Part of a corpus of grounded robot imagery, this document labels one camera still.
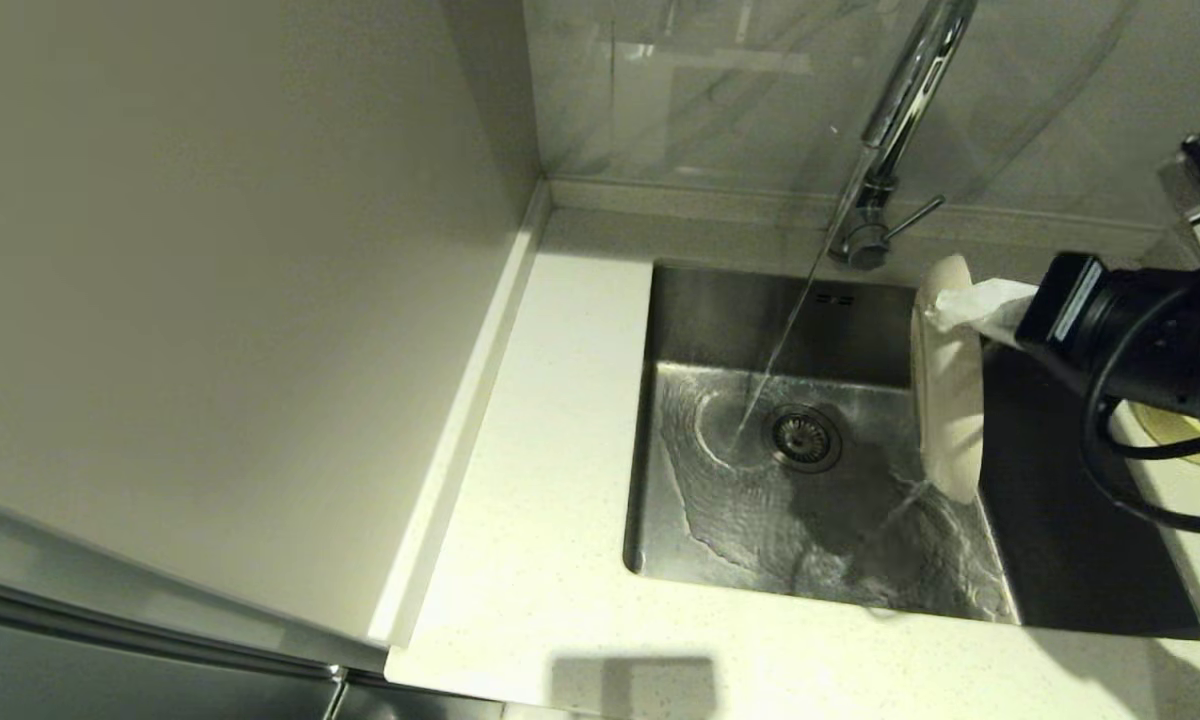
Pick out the round metal drain strainer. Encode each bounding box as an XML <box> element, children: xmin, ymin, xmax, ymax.
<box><xmin>765</xmin><ymin>402</ymin><xmax>844</xmax><ymax>473</ymax></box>

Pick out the grey stainless appliance door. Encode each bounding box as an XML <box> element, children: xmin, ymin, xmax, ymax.
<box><xmin>0</xmin><ymin>490</ymin><xmax>506</xmax><ymax>720</ymax></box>

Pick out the cream round plate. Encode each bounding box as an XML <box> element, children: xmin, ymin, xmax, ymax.
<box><xmin>910</xmin><ymin>253</ymin><xmax>986</xmax><ymax>506</ymax></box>

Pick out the chrome kitchen faucet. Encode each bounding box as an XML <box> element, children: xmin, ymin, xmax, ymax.
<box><xmin>825</xmin><ymin>0</ymin><xmax>981</xmax><ymax>271</ymax></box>

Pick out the beige tall side panel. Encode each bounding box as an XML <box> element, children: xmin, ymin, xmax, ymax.
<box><xmin>0</xmin><ymin>0</ymin><xmax>551</xmax><ymax>651</ymax></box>

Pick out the stainless steel sink basin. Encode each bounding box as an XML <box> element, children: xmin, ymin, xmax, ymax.
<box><xmin>622</xmin><ymin>258</ymin><xmax>1200</xmax><ymax>641</ymax></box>

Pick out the yellow plastic bowl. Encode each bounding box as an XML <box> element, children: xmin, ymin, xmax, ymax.
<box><xmin>1130</xmin><ymin>400</ymin><xmax>1200</xmax><ymax>469</ymax></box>

